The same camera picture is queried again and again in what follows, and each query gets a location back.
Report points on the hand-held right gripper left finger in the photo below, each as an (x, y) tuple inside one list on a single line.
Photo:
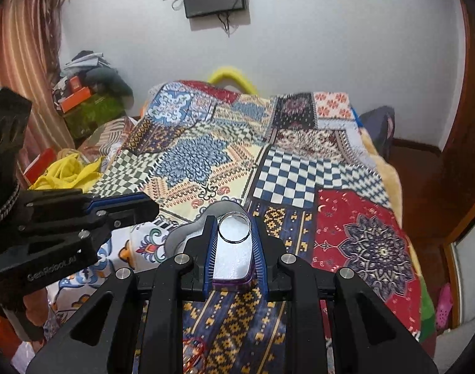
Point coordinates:
[(209, 255)]

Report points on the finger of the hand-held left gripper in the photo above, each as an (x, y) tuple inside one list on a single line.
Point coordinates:
[(132, 214), (66, 202)]

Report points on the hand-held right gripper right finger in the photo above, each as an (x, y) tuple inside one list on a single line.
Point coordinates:
[(259, 257)]

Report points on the purple jewelry box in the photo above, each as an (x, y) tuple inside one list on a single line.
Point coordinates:
[(231, 259)]

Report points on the clear glass bangle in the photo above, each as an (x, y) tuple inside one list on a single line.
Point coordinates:
[(218, 232)]

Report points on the yellow cloth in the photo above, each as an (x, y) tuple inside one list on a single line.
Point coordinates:
[(68, 171)]

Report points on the white floral cloth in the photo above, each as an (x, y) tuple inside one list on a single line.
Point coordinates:
[(148, 241)]

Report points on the red cardboard box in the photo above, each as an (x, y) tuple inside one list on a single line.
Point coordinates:
[(38, 165)]

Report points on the brown zigzag patterned cloth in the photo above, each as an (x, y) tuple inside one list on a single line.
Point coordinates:
[(109, 140)]

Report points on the patchwork printed blanket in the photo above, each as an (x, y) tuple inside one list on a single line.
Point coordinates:
[(300, 187)]

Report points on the green printed bag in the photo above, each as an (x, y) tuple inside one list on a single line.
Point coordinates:
[(93, 115)]

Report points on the red thin bangles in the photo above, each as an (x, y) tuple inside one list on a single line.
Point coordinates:
[(190, 352)]

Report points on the orange box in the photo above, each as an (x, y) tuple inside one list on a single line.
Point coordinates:
[(76, 99)]

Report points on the pile of dark clothes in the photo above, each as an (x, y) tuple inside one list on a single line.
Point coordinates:
[(101, 74)]

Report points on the beige fleece blanket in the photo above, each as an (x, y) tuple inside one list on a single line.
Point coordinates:
[(389, 187)]

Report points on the striped brown curtain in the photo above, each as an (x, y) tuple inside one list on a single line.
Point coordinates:
[(21, 58)]

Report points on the dark blue pillow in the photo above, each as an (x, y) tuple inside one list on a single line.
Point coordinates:
[(377, 132)]

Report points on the pink clog shoe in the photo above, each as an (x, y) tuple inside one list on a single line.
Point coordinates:
[(444, 306)]

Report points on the brown wooden door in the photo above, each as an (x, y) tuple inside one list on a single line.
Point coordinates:
[(455, 144)]

